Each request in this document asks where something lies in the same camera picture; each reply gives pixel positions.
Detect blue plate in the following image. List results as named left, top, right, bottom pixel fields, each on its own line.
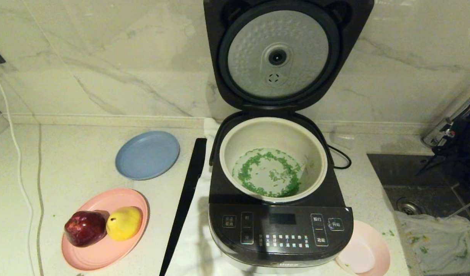
left=115, top=131, right=181, bottom=181

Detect red apple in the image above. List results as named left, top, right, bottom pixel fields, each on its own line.
left=64, top=210, right=107, bottom=248

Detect black rice cooker lid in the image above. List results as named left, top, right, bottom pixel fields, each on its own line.
left=204, top=0, right=375, bottom=112

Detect yellow pear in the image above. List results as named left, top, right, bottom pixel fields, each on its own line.
left=105, top=206, right=143, bottom=242

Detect black rice cooker base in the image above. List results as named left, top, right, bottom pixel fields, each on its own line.
left=209, top=111, right=353, bottom=269

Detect pink plate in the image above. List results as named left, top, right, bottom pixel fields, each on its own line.
left=61, top=188, right=149, bottom=271

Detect pink bowl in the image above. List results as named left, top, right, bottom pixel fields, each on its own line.
left=336, top=220, right=391, bottom=276

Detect white stained cloth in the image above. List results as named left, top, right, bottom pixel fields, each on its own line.
left=396, top=211, right=470, bottom=275

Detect black power cord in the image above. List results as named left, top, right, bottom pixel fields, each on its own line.
left=327, top=145, right=352, bottom=170

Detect white inner pot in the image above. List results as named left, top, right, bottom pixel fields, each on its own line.
left=220, top=117, right=328, bottom=203

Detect white cable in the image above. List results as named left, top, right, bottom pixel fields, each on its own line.
left=0, top=69, right=36, bottom=276

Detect long black flat strip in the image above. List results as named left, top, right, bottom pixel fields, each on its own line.
left=159, top=138, right=207, bottom=276

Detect round sink drain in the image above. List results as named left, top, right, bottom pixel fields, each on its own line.
left=396, top=197, right=425, bottom=215

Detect chopped green vegetables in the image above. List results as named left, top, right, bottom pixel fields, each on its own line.
left=232, top=148, right=301, bottom=198

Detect chrome faucet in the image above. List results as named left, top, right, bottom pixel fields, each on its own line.
left=423, top=90, right=470, bottom=146

